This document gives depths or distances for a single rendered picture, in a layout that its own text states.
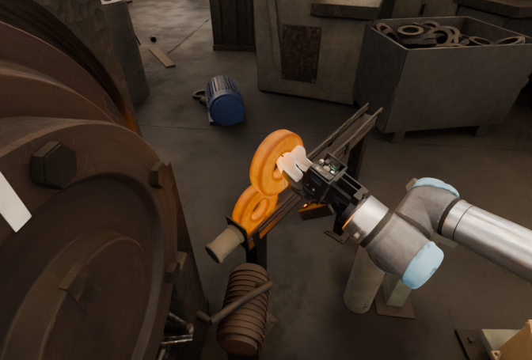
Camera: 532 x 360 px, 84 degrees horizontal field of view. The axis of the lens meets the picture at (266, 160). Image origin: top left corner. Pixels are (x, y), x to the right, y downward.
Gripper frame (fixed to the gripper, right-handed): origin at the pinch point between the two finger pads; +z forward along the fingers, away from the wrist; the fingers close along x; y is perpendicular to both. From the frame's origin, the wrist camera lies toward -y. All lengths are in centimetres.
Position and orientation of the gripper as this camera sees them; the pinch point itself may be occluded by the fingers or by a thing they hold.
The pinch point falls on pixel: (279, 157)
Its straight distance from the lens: 67.5
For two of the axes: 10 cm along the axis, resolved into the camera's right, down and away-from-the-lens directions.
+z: -7.1, -6.1, 3.4
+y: 2.0, -6.5, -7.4
